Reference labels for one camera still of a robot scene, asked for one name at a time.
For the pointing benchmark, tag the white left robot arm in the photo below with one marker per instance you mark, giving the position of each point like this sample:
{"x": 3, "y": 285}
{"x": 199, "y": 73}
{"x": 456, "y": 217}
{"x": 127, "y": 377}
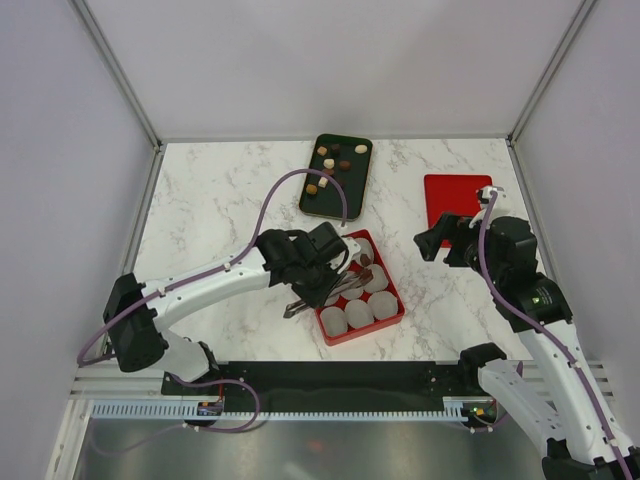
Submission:
{"x": 139, "y": 315}

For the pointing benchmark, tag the white paper cup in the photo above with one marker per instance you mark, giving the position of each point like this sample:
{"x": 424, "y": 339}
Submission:
{"x": 365, "y": 248}
{"x": 353, "y": 292}
{"x": 358, "y": 314}
{"x": 384, "y": 305}
{"x": 380, "y": 280}
{"x": 334, "y": 321}

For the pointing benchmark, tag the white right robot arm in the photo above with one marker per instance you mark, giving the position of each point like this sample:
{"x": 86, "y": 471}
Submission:
{"x": 575, "y": 431}

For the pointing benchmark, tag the dark green tray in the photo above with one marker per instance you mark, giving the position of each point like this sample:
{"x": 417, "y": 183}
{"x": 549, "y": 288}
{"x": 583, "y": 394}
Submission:
{"x": 327, "y": 202}

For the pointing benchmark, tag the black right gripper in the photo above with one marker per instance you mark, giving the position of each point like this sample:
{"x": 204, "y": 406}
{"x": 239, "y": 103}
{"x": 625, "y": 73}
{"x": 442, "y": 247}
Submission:
{"x": 452, "y": 227}

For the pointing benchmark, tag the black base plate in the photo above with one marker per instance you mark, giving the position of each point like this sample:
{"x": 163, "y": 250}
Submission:
{"x": 352, "y": 386}

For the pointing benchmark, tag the red box lid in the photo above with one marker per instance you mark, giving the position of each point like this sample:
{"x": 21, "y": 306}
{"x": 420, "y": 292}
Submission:
{"x": 453, "y": 193}

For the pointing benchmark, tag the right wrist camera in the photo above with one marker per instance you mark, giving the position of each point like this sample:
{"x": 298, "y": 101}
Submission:
{"x": 490, "y": 193}

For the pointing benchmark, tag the metal tongs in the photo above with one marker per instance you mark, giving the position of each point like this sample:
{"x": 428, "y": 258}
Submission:
{"x": 299, "y": 306}

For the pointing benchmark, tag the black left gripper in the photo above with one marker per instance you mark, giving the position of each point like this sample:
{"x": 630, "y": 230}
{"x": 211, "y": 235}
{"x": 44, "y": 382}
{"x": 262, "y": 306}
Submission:
{"x": 317, "y": 299}

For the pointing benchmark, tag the red chocolate box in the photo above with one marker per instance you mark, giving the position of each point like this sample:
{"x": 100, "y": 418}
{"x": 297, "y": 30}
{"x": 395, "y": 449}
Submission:
{"x": 340, "y": 302}

